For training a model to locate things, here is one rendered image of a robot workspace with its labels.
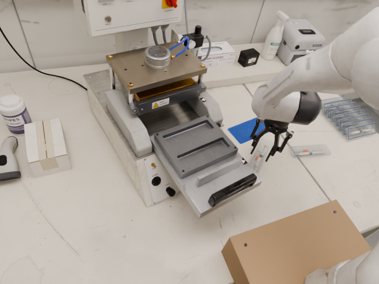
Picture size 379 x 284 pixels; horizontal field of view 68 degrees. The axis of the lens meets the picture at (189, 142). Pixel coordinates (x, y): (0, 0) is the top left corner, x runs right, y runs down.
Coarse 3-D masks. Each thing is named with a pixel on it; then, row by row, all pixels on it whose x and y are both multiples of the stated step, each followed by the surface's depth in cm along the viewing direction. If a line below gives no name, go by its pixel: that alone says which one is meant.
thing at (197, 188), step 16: (160, 160) 84; (224, 160) 84; (240, 160) 80; (176, 176) 78; (192, 176) 78; (208, 176) 75; (224, 176) 80; (240, 176) 81; (192, 192) 75; (208, 192) 76; (240, 192) 77; (208, 208) 73
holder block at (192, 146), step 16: (176, 128) 86; (192, 128) 89; (208, 128) 90; (160, 144) 82; (176, 144) 82; (192, 144) 83; (208, 144) 85; (224, 144) 87; (176, 160) 78; (192, 160) 81; (208, 160) 80
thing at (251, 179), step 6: (252, 174) 77; (240, 180) 75; (246, 180) 75; (252, 180) 76; (228, 186) 73; (234, 186) 73; (240, 186) 74; (216, 192) 72; (222, 192) 72; (228, 192) 72; (234, 192) 74; (210, 198) 72; (216, 198) 70; (222, 198) 72; (210, 204) 73
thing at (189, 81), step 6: (168, 84) 90; (174, 84) 90; (180, 84) 91; (186, 84) 91; (192, 84) 92; (150, 90) 87; (156, 90) 87; (162, 90) 88; (168, 90) 88; (174, 90) 89; (138, 96) 84; (144, 96) 85; (150, 96) 85
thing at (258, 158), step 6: (258, 144) 112; (264, 144) 113; (270, 144) 113; (258, 150) 110; (264, 150) 111; (252, 156) 108; (258, 156) 108; (264, 156) 109; (252, 162) 106; (258, 162) 106; (258, 168) 105
